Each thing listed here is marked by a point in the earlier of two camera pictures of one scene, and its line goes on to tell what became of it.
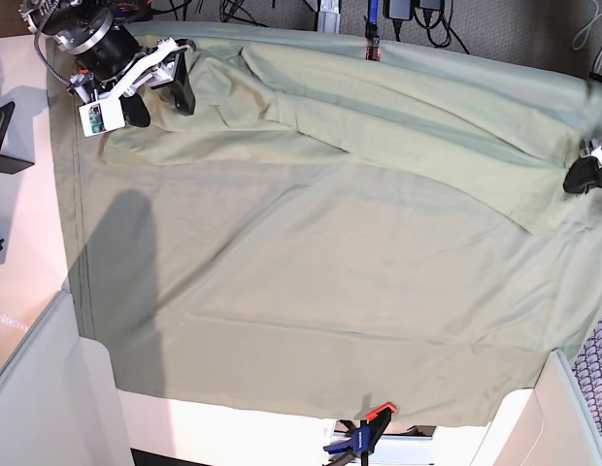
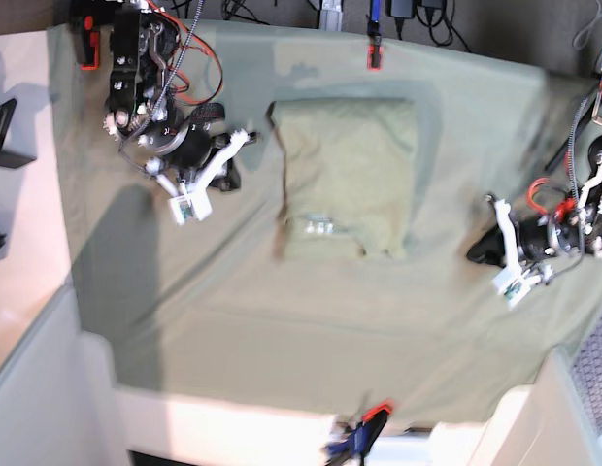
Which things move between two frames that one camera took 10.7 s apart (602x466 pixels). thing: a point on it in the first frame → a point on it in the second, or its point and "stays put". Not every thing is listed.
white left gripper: x=156 y=67 → x=229 y=182
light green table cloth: x=317 y=285 stays put
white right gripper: x=586 y=172 → x=491 y=247
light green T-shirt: x=499 y=139 → x=349 y=178
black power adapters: x=399 y=11 stays put
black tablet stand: x=0 y=119 stays put
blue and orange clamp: x=364 y=439 stays put
